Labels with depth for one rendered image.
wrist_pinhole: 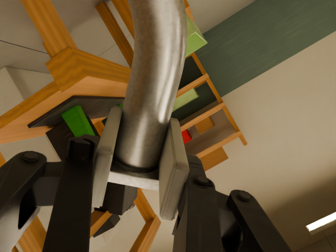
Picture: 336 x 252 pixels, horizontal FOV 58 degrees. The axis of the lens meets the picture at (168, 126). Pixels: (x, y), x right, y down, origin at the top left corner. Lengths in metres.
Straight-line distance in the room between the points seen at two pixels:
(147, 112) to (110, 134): 0.03
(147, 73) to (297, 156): 6.20
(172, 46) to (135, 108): 0.04
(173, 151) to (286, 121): 6.08
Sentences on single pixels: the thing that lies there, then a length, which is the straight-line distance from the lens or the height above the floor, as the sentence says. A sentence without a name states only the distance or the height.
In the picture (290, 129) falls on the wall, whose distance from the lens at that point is 6.25.
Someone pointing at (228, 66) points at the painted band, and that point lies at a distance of 6.10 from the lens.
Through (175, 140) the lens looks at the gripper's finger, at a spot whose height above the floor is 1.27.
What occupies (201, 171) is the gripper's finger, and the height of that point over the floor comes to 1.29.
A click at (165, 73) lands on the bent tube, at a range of 0.17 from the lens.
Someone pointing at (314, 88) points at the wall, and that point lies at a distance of 6.33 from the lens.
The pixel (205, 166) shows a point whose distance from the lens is 5.66.
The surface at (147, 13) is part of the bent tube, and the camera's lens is 0.17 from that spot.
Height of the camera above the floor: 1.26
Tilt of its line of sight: level
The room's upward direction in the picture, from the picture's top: 150 degrees clockwise
